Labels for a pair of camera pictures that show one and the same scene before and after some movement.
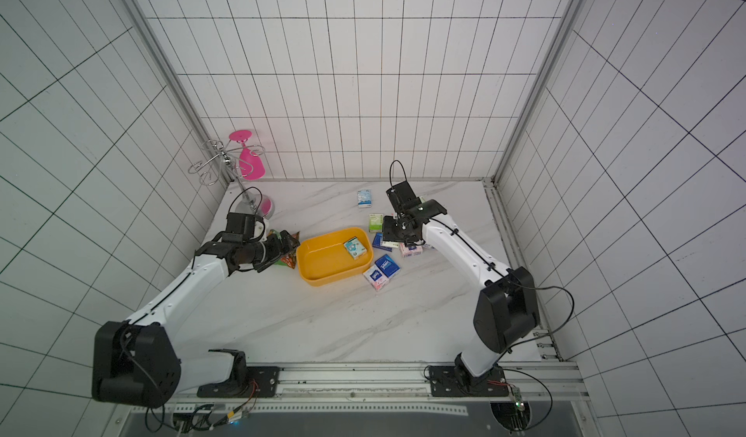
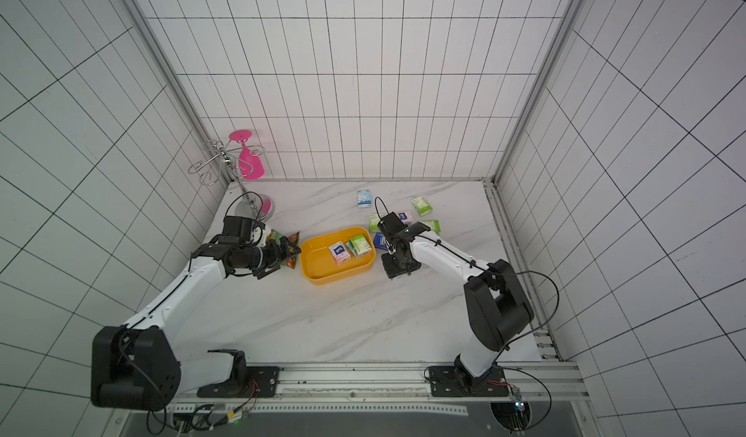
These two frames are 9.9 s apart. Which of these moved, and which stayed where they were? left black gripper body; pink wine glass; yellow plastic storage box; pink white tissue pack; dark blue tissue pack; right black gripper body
Moved: pink white tissue pack; right black gripper body
Stayed: yellow plastic storage box; left black gripper body; dark blue tissue pack; pink wine glass
